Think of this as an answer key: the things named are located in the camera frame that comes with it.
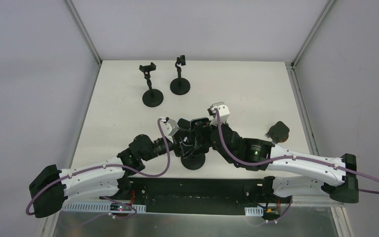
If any blue phone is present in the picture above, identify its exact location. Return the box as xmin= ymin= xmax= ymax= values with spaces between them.
xmin=189 ymin=118 xmax=210 ymax=137

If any aluminium frame rail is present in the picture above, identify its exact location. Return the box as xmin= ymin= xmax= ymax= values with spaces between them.
xmin=292 ymin=195 xmax=344 ymax=207

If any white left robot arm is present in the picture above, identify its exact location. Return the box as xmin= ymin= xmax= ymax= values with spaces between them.
xmin=25 ymin=118 xmax=210 ymax=218

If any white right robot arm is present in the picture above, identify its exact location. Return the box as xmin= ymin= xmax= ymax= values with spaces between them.
xmin=183 ymin=118 xmax=359 ymax=203

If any white slotted cable duct left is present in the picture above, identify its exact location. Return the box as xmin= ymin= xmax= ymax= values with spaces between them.
xmin=61 ymin=201 xmax=146 ymax=214

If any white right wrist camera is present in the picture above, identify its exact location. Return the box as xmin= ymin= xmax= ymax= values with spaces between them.
xmin=207 ymin=102 xmax=230 ymax=126

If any white slotted cable duct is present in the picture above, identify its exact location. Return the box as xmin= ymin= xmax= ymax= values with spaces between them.
xmin=244 ymin=206 xmax=264 ymax=217
xmin=61 ymin=201 xmax=146 ymax=214

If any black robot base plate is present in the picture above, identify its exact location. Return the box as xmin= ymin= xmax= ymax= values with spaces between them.
xmin=110 ymin=177 xmax=278 ymax=215

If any small black brown wedge stand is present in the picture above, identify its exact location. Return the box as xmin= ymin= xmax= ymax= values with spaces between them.
xmin=265 ymin=121 xmax=290 ymax=144

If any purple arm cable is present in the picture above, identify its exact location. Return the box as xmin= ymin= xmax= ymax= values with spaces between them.
xmin=213 ymin=109 xmax=379 ymax=226
xmin=25 ymin=117 xmax=172 ymax=220

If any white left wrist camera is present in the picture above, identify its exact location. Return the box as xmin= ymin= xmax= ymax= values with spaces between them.
xmin=160 ymin=118 xmax=179 ymax=137

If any black phone stand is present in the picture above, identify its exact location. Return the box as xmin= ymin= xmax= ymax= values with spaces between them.
xmin=181 ymin=154 xmax=206 ymax=170
xmin=139 ymin=62 xmax=164 ymax=108
xmin=170 ymin=55 xmax=190 ymax=95

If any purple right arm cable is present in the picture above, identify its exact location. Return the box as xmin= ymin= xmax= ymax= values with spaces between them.
xmin=213 ymin=109 xmax=379 ymax=226

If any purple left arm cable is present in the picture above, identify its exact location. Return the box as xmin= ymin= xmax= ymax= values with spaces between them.
xmin=25 ymin=117 xmax=172 ymax=220

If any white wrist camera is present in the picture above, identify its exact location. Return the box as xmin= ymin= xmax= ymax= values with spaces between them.
xmin=207 ymin=102 xmax=230 ymax=126
xmin=160 ymin=118 xmax=179 ymax=137

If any white slotted cable duct right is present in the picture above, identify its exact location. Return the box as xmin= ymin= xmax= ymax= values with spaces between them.
xmin=244 ymin=206 xmax=264 ymax=217

